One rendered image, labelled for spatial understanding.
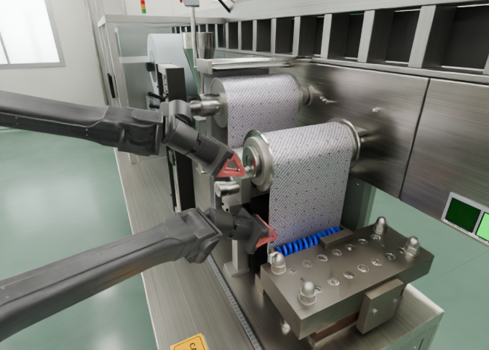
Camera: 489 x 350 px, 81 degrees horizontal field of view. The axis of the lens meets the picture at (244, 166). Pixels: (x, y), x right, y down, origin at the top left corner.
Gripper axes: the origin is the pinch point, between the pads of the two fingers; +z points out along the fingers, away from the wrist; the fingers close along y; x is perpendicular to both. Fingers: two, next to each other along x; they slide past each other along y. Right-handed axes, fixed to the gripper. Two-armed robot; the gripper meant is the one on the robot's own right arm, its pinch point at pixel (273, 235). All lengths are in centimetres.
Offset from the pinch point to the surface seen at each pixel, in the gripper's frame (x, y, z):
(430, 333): -4.5, 25.9, 39.2
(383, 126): 36.3, 0.9, 14.5
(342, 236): 6.9, 6.0, 15.8
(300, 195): 12.1, 0.3, 1.2
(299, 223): 5.1, 0.3, 5.6
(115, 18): 35, -102, -44
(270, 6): 63, -58, 0
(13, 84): -104, -556, -122
